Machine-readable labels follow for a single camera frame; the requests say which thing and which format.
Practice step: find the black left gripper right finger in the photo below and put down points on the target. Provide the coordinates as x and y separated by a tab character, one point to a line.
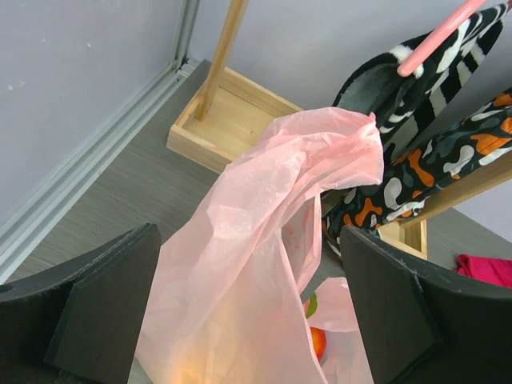
421	323

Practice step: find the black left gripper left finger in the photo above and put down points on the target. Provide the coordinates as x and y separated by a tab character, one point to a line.
79	321

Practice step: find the red apple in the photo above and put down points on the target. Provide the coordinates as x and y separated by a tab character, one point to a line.
319	341

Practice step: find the pink peach plastic bag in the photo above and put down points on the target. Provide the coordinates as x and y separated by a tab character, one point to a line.
225	305

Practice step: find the red folded cloth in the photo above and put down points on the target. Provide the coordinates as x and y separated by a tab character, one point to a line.
491	270

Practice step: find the orange camouflage cloth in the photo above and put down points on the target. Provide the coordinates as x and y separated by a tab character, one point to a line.
435	164

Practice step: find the zebra pattern cloth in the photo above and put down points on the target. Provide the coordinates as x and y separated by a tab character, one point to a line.
405	106

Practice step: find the wooden clothes rack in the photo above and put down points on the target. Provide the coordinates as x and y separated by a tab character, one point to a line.
229	112

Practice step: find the pink clothes hanger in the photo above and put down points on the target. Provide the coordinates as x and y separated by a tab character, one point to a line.
437	37

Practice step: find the aluminium frame rail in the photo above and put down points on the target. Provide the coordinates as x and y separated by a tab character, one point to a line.
78	81

